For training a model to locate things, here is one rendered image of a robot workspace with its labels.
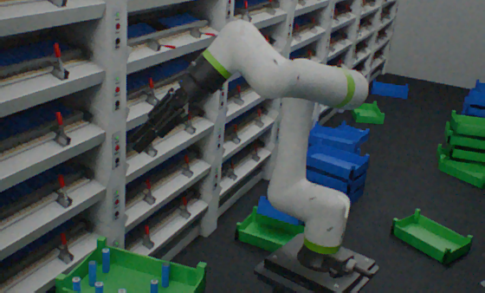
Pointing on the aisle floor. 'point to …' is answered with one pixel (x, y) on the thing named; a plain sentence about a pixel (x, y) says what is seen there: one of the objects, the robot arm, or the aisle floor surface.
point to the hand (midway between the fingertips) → (143, 137)
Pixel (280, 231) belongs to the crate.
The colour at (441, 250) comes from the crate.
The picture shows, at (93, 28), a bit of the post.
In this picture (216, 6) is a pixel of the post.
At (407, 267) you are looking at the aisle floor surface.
